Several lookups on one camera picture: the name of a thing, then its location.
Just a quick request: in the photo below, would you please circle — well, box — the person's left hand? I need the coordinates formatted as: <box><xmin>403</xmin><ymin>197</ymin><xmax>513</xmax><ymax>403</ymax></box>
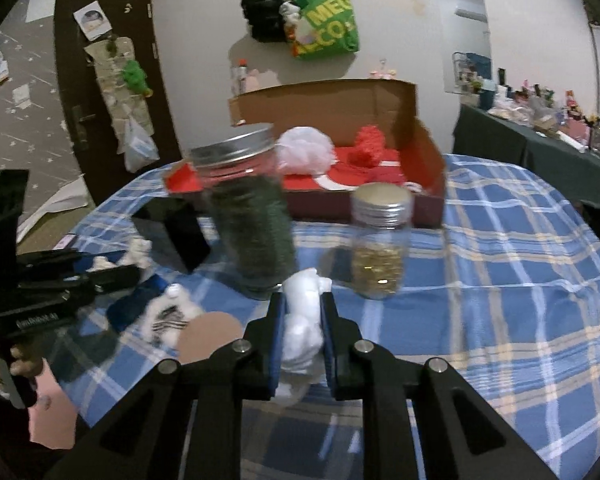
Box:
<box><xmin>0</xmin><ymin>341</ymin><xmax>45</xmax><ymax>398</ymax></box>

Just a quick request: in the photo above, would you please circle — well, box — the red knitted scrubber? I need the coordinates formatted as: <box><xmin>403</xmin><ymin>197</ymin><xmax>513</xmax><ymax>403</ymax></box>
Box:
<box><xmin>354</xmin><ymin>125</ymin><xmax>387</xmax><ymax>167</ymax></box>

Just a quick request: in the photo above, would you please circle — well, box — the hanging door organizer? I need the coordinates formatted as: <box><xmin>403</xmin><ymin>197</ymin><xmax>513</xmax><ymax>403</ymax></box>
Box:
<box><xmin>84</xmin><ymin>35</ymin><xmax>156</xmax><ymax>136</ymax></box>

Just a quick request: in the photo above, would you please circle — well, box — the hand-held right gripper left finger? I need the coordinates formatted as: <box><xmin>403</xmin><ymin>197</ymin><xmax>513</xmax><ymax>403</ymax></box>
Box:
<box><xmin>45</xmin><ymin>290</ymin><xmax>287</xmax><ymax>480</ymax></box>

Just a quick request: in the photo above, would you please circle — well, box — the large glass jar metal lid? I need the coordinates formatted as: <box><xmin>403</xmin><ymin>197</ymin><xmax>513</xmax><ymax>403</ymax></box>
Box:
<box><xmin>187</xmin><ymin>124</ymin><xmax>298</xmax><ymax>301</ymax></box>

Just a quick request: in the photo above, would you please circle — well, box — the cardboard box with red inside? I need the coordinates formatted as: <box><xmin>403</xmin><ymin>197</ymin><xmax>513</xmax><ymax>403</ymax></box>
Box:
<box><xmin>165</xmin><ymin>78</ymin><xmax>448</xmax><ymax>231</ymax></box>

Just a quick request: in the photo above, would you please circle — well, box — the desk with dark cloth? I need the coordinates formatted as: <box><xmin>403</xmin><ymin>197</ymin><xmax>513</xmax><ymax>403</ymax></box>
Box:
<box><xmin>452</xmin><ymin>102</ymin><xmax>600</xmax><ymax>206</ymax></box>

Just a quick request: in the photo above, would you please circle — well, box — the white paper sheet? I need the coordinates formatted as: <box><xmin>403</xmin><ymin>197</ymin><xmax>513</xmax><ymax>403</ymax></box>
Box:
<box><xmin>17</xmin><ymin>177</ymin><xmax>88</xmax><ymax>241</ymax></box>

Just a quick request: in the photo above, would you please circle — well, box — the white plush sheep toy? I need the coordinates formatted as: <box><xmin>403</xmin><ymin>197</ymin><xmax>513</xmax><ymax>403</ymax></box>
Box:
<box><xmin>139</xmin><ymin>284</ymin><xmax>206</xmax><ymax>348</ymax></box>

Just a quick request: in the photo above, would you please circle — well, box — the blue plaid blanket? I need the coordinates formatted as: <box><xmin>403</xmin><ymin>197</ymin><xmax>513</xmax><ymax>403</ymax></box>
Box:
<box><xmin>45</xmin><ymin>152</ymin><xmax>600</xmax><ymax>480</ymax></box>

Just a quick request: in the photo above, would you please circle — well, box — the door handle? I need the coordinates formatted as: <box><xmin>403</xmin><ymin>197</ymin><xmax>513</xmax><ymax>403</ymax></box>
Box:
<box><xmin>71</xmin><ymin>105</ymin><xmax>98</xmax><ymax>151</ymax></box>

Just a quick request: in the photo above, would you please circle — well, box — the side table with clutter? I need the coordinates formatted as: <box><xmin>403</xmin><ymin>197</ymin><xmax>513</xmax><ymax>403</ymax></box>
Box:
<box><xmin>452</xmin><ymin>50</ymin><xmax>600</xmax><ymax>161</ymax></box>

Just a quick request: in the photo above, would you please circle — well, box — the white mesh bath loofah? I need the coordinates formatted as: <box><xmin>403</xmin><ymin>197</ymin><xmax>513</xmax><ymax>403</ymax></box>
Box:
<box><xmin>276</xmin><ymin>126</ymin><xmax>337</xmax><ymax>176</ymax></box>

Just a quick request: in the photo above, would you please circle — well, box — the green tote bag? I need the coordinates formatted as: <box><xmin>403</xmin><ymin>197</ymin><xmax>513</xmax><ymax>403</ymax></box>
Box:
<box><xmin>291</xmin><ymin>0</ymin><xmax>360</xmax><ymax>61</ymax></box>

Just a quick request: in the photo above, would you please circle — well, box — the small glass jar metal lid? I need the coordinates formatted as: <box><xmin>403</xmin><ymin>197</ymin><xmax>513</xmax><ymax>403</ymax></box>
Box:
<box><xmin>349</xmin><ymin>183</ymin><xmax>415</xmax><ymax>301</ymax></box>

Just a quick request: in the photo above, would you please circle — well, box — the green plush toy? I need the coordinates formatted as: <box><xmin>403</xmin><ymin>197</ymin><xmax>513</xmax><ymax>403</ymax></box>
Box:
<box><xmin>121</xmin><ymin>60</ymin><xmax>153</xmax><ymax>98</ymax></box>

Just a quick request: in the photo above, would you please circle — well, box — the black cube box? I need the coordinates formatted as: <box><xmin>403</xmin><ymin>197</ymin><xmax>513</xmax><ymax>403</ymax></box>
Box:
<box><xmin>131</xmin><ymin>195</ymin><xmax>213</xmax><ymax>276</ymax></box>

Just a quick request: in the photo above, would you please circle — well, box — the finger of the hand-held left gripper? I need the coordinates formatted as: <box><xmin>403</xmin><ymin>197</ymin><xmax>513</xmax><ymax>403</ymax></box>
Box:
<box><xmin>19</xmin><ymin>265</ymin><xmax>142</xmax><ymax>308</ymax></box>
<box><xmin>17</xmin><ymin>249</ymin><xmax>99</xmax><ymax>277</ymax></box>

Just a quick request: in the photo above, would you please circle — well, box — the pink bedsheet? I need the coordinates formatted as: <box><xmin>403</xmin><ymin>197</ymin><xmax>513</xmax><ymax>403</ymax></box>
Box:
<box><xmin>27</xmin><ymin>357</ymin><xmax>78</xmax><ymax>443</ymax></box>

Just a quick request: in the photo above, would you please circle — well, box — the picture on door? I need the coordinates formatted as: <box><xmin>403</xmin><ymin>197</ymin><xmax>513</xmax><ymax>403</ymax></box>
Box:
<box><xmin>73</xmin><ymin>1</ymin><xmax>110</xmax><ymax>40</ymax></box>

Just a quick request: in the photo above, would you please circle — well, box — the clear plastic bag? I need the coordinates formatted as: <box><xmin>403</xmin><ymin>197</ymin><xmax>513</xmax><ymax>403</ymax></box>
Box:
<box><xmin>116</xmin><ymin>115</ymin><xmax>160</xmax><ymax>173</ymax></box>

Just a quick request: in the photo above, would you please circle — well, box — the red mesh bath loofah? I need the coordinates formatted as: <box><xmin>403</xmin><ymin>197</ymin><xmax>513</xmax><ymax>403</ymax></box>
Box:
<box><xmin>337</xmin><ymin>149</ymin><xmax>407</xmax><ymax>183</ymax></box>

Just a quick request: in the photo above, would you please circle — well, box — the dark brown door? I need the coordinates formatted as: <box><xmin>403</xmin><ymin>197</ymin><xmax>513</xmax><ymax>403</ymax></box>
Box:
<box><xmin>54</xmin><ymin>0</ymin><xmax>183</xmax><ymax>196</ymax></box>

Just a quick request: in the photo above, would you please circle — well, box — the pink plush toy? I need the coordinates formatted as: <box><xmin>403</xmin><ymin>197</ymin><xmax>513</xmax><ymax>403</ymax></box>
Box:
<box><xmin>245</xmin><ymin>67</ymin><xmax>281</xmax><ymax>93</ymax></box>

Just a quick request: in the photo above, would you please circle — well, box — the black bag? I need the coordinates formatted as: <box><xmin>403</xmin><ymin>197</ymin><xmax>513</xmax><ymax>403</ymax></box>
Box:
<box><xmin>241</xmin><ymin>0</ymin><xmax>288</xmax><ymax>43</ymax></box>

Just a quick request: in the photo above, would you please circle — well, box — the beige plush piece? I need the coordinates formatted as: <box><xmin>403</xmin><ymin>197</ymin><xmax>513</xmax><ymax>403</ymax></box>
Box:
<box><xmin>176</xmin><ymin>312</ymin><xmax>246</xmax><ymax>363</ymax></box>

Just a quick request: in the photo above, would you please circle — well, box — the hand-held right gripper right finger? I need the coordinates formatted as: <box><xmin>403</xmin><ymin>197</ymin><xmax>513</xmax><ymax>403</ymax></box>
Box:
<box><xmin>319</xmin><ymin>290</ymin><xmax>561</xmax><ymax>480</ymax></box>

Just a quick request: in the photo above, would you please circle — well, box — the wall mirror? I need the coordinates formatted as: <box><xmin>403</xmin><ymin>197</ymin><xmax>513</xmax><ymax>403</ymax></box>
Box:
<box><xmin>427</xmin><ymin>0</ymin><xmax>493</xmax><ymax>96</ymax></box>

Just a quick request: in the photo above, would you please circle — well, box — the cream knitted scrubber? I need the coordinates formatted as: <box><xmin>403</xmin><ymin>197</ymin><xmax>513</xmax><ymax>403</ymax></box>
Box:
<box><xmin>91</xmin><ymin>237</ymin><xmax>152</xmax><ymax>273</ymax></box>

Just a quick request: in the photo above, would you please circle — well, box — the small white plush toy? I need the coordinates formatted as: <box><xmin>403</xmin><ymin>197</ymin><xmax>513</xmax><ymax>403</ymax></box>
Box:
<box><xmin>279</xmin><ymin>0</ymin><xmax>301</xmax><ymax>28</ymax></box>

